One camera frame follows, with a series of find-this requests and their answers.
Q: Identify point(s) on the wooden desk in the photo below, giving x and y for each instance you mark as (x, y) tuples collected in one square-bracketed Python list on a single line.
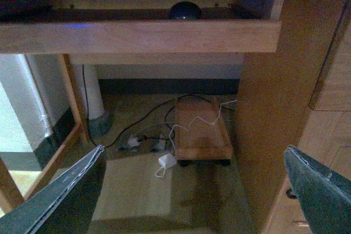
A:
[(274, 93)]

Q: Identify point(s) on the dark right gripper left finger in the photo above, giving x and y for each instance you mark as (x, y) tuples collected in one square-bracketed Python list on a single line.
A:
[(65, 205)]

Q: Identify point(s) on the white plug on floor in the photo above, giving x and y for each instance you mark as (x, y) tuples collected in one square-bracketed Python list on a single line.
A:
[(133, 141)]

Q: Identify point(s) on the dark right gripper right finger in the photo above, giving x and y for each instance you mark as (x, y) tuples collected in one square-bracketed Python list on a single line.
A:
[(324, 195)]

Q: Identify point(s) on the white pipe with base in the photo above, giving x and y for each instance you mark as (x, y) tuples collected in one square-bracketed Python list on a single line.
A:
[(99, 119)]

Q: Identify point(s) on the dark grey computer mouse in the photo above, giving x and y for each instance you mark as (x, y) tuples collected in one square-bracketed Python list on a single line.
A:
[(185, 11)]

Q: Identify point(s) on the wooden keyboard drawer tray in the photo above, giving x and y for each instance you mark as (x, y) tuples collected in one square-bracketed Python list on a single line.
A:
[(137, 26)]

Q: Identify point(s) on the wooden rolling stand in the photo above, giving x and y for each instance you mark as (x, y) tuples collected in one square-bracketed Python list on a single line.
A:
[(200, 133)]

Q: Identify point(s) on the white power adapter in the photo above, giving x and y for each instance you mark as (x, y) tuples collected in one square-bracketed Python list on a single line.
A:
[(167, 161)]

